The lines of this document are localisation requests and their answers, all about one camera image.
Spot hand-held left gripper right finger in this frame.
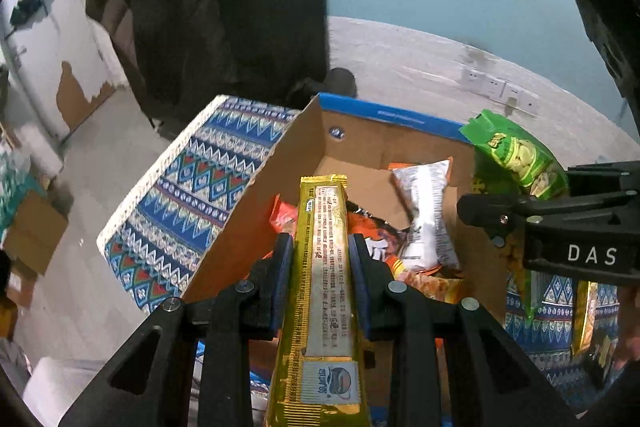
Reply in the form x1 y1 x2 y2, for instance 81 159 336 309
347 233 583 427

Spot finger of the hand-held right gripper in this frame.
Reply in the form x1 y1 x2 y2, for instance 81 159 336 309
456 193 568 248
566 161 640 194

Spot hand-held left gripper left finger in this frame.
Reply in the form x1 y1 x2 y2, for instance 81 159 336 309
59 233 296 427

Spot gold snack packet red print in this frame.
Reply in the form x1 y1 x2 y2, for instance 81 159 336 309
265 174 373 427

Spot green snack packet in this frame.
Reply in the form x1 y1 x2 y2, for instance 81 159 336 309
459 108 571 325

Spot orange snack packet large characters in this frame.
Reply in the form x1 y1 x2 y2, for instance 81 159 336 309
269 194 403 275

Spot small orange snack packet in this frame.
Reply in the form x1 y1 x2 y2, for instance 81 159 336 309
392 257 468 305

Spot orange white snack packet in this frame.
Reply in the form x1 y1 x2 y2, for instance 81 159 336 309
389 158 461 275

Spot cardboard box blue rim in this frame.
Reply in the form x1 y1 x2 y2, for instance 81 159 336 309
180 93 508 413

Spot gold snack packet chips picture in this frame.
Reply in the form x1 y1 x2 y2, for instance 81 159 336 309
571 279 599 356

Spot blue patterned tablecloth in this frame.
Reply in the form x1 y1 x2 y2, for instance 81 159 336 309
96 96 628 415

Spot flat cardboard box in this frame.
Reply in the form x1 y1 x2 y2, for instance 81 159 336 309
2 189 69 276

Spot black cloth backdrop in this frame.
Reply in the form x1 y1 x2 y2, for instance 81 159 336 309
85 0 331 140

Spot black tall frame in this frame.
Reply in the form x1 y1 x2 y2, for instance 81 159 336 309
561 0 640 105

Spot dark wall fixture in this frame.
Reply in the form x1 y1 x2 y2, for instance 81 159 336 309
9 0 52 28

